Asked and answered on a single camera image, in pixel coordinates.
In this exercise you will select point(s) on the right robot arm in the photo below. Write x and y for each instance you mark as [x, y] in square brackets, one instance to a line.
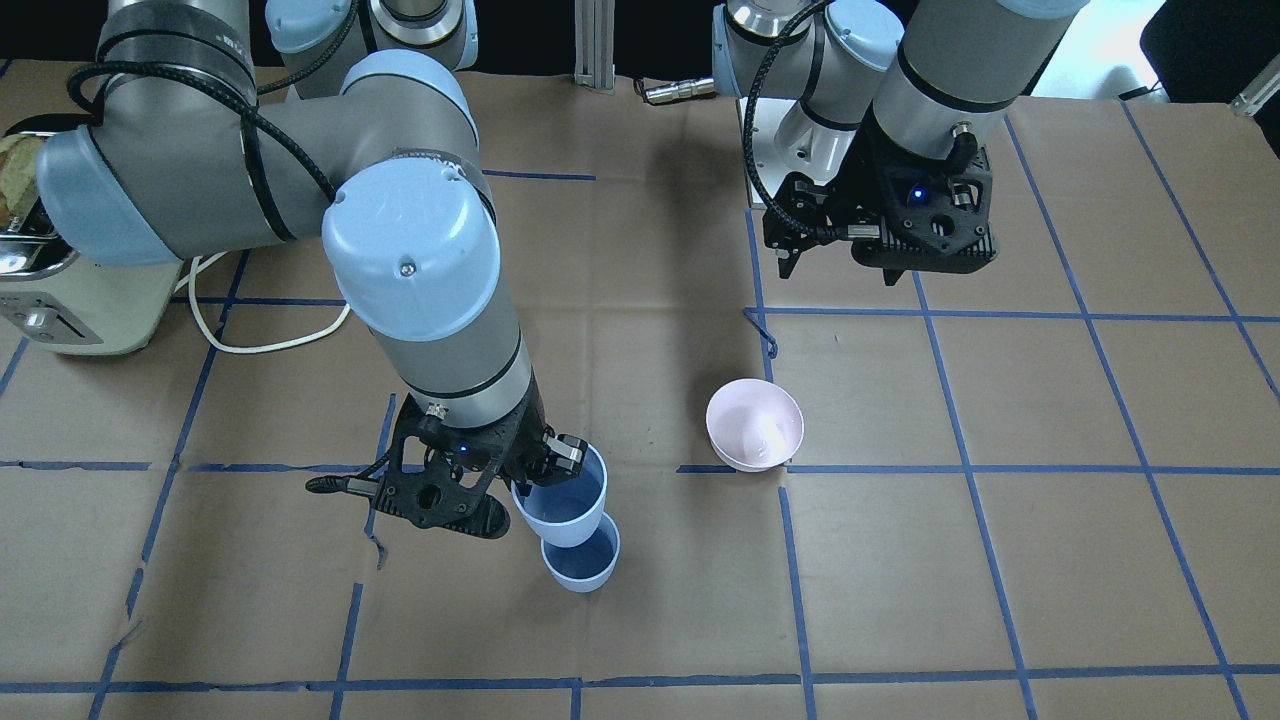
[377, 157]

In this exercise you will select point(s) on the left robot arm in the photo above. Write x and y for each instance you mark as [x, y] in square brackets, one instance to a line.
[862, 128]

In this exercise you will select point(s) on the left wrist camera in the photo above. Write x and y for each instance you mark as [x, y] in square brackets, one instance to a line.
[933, 214]

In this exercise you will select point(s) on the bread slice in toaster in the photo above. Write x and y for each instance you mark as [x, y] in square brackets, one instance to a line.
[19, 190]

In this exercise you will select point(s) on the aluminium frame post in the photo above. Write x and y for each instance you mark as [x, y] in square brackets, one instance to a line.
[593, 32]

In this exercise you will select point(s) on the cream toaster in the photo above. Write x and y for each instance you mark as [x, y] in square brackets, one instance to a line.
[69, 304]

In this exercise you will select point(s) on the pink bowl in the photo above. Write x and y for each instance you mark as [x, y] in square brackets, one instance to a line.
[754, 425]

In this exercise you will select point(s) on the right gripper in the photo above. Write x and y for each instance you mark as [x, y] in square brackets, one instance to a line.
[527, 444]

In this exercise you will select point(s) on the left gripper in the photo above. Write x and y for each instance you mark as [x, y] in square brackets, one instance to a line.
[862, 180]

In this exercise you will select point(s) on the blue cup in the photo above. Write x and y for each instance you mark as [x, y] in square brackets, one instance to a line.
[587, 566]
[568, 513]

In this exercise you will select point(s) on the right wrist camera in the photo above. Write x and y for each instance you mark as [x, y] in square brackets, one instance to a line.
[434, 475]

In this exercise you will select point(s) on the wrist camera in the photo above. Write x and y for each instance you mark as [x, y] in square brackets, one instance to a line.
[434, 475]
[933, 214]

